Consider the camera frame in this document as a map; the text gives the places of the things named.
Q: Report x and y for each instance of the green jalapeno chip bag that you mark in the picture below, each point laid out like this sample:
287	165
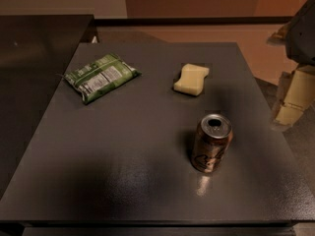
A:
100	77

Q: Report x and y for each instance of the orange soda can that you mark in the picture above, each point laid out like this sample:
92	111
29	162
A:
212	139

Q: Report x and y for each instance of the dark side cabinet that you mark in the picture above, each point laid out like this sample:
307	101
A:
34	52

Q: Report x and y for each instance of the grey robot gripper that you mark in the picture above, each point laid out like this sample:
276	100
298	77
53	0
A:
301	36

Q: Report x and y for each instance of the yellow sponge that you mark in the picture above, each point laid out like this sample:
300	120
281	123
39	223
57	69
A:
191	79

